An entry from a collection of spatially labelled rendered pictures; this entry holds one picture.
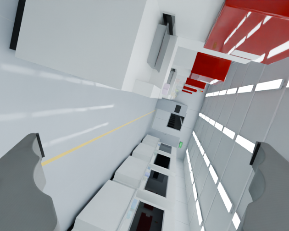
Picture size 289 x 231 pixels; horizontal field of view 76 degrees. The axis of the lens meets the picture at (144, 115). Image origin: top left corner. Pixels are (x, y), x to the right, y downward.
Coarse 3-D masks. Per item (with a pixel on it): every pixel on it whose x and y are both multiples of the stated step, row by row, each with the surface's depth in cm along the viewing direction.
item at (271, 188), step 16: (256, 144) 11; (256, 160) 11; (272, 160) 9; (256, 176) 9; (272, 176) 8; (288, 176) 8; (256, 192) 9; (272, 192) 7; (288, 192) 8; (256, 208) 7; (272, 208) 7; (288, 208) 7; (240, 224) 7; (256, 224) 6; (272, 224) 6; (288, 224) 6
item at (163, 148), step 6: (144, 138) 1025; (150, 138) 1065; (156, 138) 1108; (150, 144) 978; (156, 144) 979; (162, 144) 1102; (156, 150) 967; (162, 150) 983; (168, 150) 1017; (174, 150) 1054; (174, 156) 954
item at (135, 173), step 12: (132, 156) 710; (120, 168) 582; (132, 168) 607; (144, 168) 637; (120, 180) 552; (132, 180) 545; (144, 180) 577; (156, 180) 625; (168, 180) 653; (144, 192) 533; (156, 192) 547; (168, 192) 569; (156, 204) 530; (168, 204) 524
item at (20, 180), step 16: (16, 144) 10; (32, 144) 10; (0, 160) 8; (16, 160) 8; (32, 160) 9; (0, 176) 8; (16, 176) 8; (32, 176) 8; (0, 192) 7; (16, 192) 7; (32, 192) 7; (0, 208) 6; (16, 208) 6; (32, 208) 6; (48, 208) 6; (0, 224) 6; (16, 224) 6; (32, 224) 6; (48, 224) 6
